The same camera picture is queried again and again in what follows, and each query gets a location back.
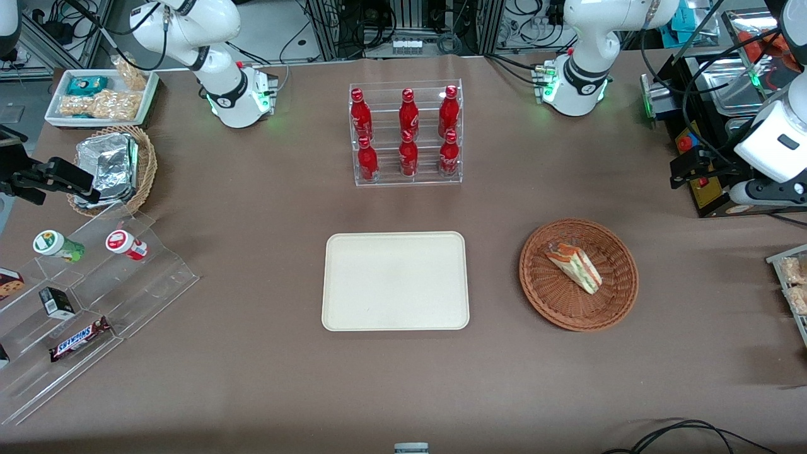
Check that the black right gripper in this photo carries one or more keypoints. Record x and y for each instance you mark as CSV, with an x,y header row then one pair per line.
x,y
19,178

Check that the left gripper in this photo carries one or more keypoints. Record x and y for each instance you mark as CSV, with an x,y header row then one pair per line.
x,y
717,169

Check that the triangle sandwich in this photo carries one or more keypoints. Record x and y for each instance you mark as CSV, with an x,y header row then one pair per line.
x,y
577,268

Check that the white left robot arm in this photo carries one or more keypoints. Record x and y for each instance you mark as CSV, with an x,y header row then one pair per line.
x,y
586,38

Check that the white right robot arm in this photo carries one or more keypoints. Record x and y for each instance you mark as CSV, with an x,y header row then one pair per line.
x,y
189,25

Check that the small tan wicker basket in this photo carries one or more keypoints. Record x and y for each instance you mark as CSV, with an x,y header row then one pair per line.
x,y
148,167

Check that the large brown wicker basket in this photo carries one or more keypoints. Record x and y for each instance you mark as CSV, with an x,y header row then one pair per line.
x,y
555,302

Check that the cream rectangular plastic tray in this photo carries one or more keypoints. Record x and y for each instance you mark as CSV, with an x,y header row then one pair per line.
x,y
396,280

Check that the red emergency stop button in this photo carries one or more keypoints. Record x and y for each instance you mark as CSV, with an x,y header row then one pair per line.
x,y
685,143

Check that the green lid drink cup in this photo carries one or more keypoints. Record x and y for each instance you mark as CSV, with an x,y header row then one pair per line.
x,y
53,244

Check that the aluminium foil container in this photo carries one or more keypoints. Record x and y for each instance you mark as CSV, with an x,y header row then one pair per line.
x,y
107,164

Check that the black food warmer cabinet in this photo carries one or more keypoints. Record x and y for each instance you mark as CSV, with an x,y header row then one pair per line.
x,y
709,94

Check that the large clear nut snack bag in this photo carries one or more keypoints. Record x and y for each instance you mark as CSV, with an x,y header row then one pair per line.
x,y
101,106

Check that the white rectangular snack bin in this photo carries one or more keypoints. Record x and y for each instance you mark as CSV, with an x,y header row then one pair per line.
x,y
60,88

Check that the red lid drink cup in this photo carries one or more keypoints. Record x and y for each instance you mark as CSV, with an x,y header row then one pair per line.
x,y
123,243

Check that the teal snack packet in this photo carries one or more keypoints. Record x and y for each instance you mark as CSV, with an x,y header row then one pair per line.
x,y
87,85

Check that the brown cookie box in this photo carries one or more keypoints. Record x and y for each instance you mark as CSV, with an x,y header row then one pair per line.
x,y
9,284

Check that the small black carton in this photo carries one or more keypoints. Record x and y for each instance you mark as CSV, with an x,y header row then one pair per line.
x,y
57,302

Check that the small clear nut snack bag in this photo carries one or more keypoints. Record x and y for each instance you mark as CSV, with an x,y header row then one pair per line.
x,y
131,72

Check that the clear acrylic stepped display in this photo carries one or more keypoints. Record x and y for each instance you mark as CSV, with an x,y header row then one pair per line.
x,y
151,277

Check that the wrapped bread package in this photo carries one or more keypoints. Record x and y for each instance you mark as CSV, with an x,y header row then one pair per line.
x,y
798,300
795,270

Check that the teal box in background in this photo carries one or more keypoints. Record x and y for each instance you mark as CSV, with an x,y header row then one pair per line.
x,y
687,22

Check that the snickers chocolate bar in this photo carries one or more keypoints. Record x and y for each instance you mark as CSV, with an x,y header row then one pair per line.
x,y
79,340

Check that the red cola bottle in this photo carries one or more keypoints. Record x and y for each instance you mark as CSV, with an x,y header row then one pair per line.
x,y
408,113
408,157
449,110
367,162
360,113
449,156

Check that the clear acrylic bottle rack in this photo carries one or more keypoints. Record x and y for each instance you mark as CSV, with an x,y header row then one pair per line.
x,y
388,132

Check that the white power strip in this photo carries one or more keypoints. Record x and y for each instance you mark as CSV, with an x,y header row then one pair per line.
x,y
407,45

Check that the grey device at table edge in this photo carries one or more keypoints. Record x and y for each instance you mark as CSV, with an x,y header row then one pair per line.
x,y
411,449

